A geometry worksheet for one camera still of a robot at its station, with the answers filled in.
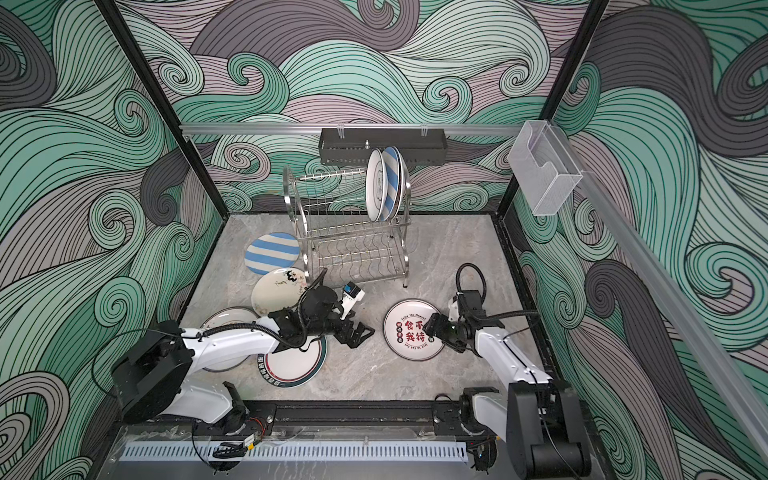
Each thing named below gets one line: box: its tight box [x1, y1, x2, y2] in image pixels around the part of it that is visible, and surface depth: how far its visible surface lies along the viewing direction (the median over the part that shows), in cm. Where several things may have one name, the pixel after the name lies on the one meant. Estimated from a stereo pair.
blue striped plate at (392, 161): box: [380, 146, 400, 222], surface depth 75 cm
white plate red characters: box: [382, 298, 444, 362], surface depth 90 cm
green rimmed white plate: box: [257, 336, 328, 388], surface depth 81 cm
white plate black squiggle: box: [251, 267, 308, 317], surface depth 100 cm
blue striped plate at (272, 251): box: [244, 232, 301, 276], surface depth 110 cm
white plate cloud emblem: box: [366, 148, 388, 222], surface depth 85 cm
